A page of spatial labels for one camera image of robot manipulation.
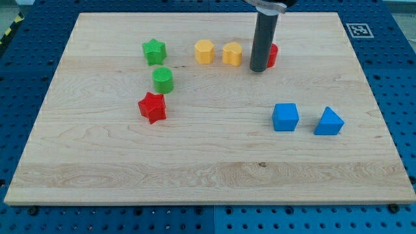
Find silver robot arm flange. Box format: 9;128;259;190
244;0;298;16

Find red star block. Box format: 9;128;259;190
138;92;166;124

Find green cylinder block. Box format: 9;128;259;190
152;67;174;94

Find wooden board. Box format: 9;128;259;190
4;12;415;206

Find yellow hexagon block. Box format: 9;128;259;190
194;40;215;64

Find yellow heart block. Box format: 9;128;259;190
222;42;242;66

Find blue cube block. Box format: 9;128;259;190
272;103;299;131

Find green star block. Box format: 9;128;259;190
142;38;166;66

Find red cylinder block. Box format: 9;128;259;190
266;43;279;68

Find blue triangle block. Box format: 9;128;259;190
314;107;345;135

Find white fiducial marker tag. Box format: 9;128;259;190
346;23;374;38

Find black board stop screw left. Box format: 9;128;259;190
27;206;39;216

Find black board stop screw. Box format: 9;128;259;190
27;206;39;216
387;203;400;214

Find black board stop screw right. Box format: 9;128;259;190
387;203;400;214

